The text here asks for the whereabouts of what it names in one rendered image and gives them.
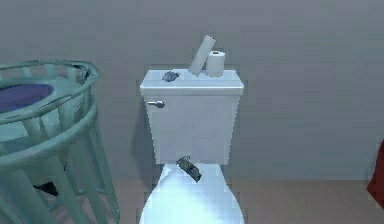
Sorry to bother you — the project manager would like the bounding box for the short white toilet paper roll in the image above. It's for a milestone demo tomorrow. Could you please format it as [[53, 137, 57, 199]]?
[[205, 50, 226, 78]]

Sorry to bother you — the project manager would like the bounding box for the red cloth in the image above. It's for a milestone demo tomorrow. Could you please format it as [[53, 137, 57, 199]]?
[[366, 139, 384, 211]]

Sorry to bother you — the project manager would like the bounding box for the blue-grey crumpled cloth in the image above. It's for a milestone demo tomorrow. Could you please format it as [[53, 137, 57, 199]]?
[[161, 70, 181, 83]]

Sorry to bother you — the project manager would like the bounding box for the tall white paper roll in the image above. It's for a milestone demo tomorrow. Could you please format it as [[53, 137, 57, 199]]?
[[188, 34, 217, 77]]

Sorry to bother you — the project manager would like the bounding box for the teal round slatted bin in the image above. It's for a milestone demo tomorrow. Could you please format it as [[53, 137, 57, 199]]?
[[0, 59, 121, 224]]

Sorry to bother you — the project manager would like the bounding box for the silver flush lever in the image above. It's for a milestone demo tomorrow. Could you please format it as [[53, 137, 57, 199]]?
[[146, 99, 166, 109]]

